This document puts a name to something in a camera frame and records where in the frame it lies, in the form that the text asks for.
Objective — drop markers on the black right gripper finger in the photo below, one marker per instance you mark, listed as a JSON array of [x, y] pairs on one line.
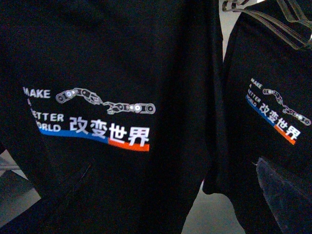
[[288, 196]]

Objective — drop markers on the black printed t-shirt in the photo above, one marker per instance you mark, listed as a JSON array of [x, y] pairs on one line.
[[267, 94], [108, 107]]

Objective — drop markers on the clear plastic hanger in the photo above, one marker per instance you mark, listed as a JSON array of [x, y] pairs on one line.
[[288, 35], [293, 13]]

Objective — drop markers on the black printed hanging t-shirt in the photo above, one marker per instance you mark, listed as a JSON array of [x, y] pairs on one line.
[[267, 94]]

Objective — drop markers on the lower far metal rod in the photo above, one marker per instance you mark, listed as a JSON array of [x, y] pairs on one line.
[[8, 167]]

